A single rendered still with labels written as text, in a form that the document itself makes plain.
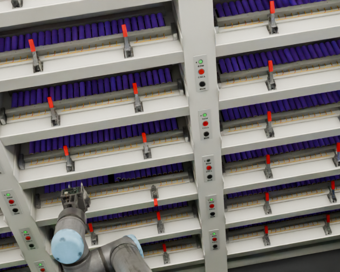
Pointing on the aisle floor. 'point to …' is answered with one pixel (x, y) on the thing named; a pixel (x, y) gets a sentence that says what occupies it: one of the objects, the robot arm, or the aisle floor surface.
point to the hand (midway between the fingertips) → (79, 192)
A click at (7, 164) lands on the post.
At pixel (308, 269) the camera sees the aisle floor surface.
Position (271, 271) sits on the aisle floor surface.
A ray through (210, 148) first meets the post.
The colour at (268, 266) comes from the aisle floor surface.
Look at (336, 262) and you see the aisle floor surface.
